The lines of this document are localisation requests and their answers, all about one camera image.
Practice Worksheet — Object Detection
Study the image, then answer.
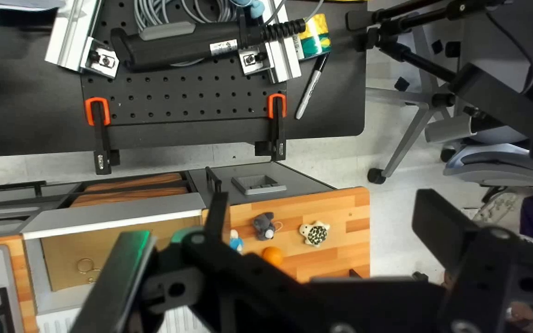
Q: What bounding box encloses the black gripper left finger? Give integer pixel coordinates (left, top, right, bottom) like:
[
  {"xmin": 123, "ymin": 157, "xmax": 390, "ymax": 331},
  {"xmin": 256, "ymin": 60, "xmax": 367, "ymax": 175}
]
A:
[{"xmin": 179, "ymin": 192, "xmax": 255, "ymax": 271}]

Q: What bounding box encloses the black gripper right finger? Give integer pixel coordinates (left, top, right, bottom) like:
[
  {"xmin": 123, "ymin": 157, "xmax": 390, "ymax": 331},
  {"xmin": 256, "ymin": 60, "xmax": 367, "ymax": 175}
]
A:
[{"xmin": 410, "ymin": 188, "xmax": 521, "ymax": 277}]

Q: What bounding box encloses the orange ball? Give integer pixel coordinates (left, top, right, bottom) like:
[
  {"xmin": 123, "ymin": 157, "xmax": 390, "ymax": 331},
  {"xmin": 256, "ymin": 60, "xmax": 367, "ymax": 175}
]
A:
[{"xmin": 260, "ymin": 245, "xmax": 282, "ymax": 266}]

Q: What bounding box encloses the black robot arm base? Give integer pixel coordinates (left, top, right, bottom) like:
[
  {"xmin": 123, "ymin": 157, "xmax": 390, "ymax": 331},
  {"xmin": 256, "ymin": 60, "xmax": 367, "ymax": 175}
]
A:
[{"xmin": 110, "ymin": 18, "xmax": 305, "ymax": 72}]

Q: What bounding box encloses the blue white plush toy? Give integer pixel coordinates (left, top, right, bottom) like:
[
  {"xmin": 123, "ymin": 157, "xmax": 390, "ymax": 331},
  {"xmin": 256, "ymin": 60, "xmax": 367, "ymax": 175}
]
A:
[{"xmin": 227, "ymin": 229, "xmax": 243, "ymax": 253}]

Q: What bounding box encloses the grey plush mouse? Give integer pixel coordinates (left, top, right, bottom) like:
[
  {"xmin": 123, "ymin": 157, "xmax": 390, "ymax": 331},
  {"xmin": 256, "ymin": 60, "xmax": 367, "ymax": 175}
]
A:
[{"xmin": 251, "ymin": 212, "xmax": 275, "ymax": 240}]

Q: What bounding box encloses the white spotted plush turtle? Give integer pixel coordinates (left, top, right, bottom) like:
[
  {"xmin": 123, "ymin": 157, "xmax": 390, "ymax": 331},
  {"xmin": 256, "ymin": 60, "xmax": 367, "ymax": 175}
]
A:
[{"xmin": 299, "ymin": 221, "xmax": 329, "ymax": 245}]

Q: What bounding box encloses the grey office chair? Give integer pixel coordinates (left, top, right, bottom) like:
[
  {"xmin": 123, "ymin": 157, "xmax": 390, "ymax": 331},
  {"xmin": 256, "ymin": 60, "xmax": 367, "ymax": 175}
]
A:
[{"xmin": 366, "ymin": 73, "xmax": 533, "ymax": 190}]

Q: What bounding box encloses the right orange black clamp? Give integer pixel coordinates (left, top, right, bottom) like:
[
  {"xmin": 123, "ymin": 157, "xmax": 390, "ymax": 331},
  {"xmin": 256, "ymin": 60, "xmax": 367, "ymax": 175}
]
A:
[{"xmin": 255, "ymin": 92, "xmax": 286, "ymax": 160}]

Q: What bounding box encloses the orange black clamp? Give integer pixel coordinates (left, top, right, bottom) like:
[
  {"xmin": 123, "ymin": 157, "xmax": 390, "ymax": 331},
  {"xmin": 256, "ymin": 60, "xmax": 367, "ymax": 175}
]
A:
[
  {"xmin": 82, "ymin": 96, "xmax": 119, "ymax": 173},
  {"xmin": 255, "ymin": 92, "xmax": 286, "ymax": 160}
]

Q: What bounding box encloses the black pegboard plate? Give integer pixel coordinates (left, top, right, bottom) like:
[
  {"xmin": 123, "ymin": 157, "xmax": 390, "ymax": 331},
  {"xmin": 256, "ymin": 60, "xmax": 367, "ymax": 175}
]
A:
[{"xmin": 79, "ymin": 0, "xmax": 293, "ymax": 151}]

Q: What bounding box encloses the left orange black clamp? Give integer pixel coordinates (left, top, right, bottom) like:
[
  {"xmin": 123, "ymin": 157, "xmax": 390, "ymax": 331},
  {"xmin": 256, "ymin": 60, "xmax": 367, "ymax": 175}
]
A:
[{"xmin": 82, "ymin": 96, "xmax": 119, "ymax": 173}]

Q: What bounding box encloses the black silver marker pen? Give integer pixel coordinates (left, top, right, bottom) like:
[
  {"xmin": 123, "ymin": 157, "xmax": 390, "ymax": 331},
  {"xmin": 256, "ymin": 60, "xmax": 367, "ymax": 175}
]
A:
[{"xmin": 293, "ymin": 55, "xmax": 329, "ymax": 120}]

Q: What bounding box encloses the black desk top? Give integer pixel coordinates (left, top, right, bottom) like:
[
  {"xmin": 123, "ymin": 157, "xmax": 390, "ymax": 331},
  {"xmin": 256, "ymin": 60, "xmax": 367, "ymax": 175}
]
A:
[{"xmin": 0, "ymin": 3, "xmax": 366, "ymax": 155}]

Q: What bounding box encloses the right aluminium rail bracket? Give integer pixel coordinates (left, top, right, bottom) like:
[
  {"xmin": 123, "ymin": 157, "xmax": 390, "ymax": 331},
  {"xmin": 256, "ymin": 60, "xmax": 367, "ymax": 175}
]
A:
[{"xmin": 231, "ymin": 0, "xmax": 301, "ymax": 83}]

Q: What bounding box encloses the aluminium rail bracket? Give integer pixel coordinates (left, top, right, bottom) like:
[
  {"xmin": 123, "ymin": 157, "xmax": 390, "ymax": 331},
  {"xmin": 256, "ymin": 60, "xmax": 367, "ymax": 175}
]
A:
[
  {"xmin": 44, "ymin": 0, "xmax": 118, "ymax": 77},
  {"xmin": 231, "ymin": 0, "xmax": 301, "ymax": 83}
]

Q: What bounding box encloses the grey cable bundle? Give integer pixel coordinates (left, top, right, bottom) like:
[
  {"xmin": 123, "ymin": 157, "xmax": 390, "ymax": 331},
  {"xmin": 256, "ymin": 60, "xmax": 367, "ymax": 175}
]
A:
[{"xmin": 131, "ymin": 0, "xmax": 268, "ymax": 33}]

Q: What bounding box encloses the left aluminium rail bracket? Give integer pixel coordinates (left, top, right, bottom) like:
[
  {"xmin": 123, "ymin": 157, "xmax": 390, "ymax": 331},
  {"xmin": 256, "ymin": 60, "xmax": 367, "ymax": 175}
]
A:
[{"xmin": 44, "ymin": 0, "xmax": 118, "ymax": 77}]

